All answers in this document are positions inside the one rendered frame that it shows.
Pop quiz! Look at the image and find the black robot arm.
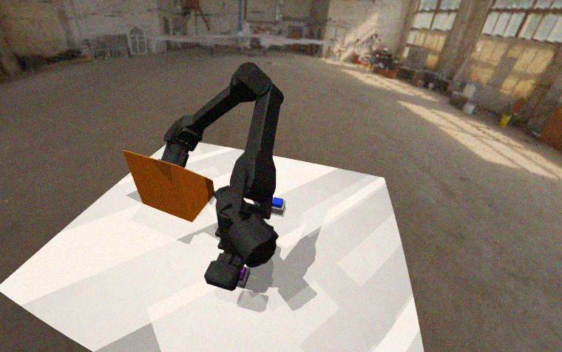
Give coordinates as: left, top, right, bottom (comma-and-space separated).
158, 61, 284, 268

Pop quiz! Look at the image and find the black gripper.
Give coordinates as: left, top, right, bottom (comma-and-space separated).
204, 227, 245, 291

